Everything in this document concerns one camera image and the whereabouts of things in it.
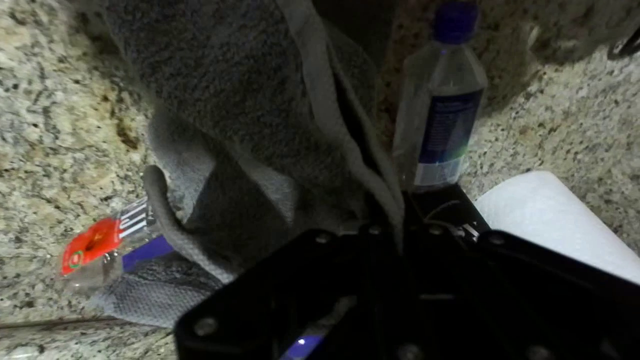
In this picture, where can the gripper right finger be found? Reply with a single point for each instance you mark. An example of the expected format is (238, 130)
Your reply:
(540, 295)

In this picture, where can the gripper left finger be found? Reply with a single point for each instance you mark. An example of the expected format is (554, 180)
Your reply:
(260, 285)

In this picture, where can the grey towel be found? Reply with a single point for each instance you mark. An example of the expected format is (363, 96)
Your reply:
(240, 105)

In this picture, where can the white paper towel roll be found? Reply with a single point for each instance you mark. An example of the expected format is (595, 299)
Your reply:
(550, 220)

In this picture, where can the clear packet with red label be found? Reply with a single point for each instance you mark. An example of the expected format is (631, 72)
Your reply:
(95, 242)

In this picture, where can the clear bottle with blue cap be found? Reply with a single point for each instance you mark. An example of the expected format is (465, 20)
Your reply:
(442, 120)

